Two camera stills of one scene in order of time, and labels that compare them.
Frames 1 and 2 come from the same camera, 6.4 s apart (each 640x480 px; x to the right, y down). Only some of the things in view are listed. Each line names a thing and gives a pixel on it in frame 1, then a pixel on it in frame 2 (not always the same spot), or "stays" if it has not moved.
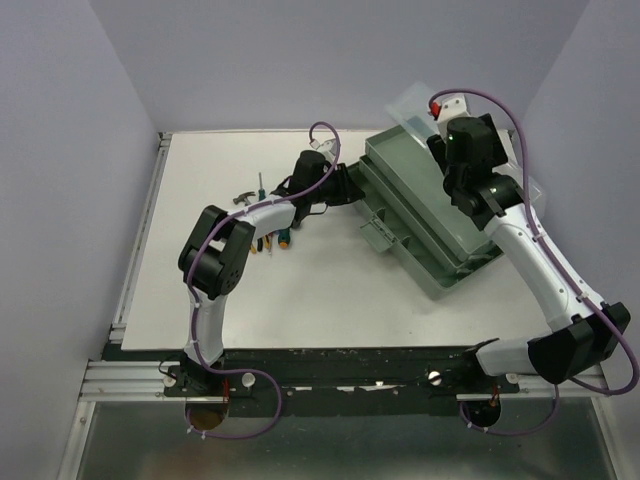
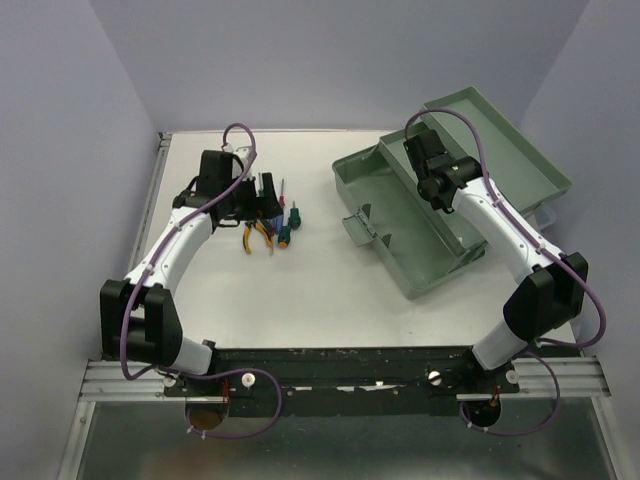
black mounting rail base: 337,380 stays
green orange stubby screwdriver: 283,238 stays
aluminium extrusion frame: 117,381 stays
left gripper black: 345,190 → 264,207
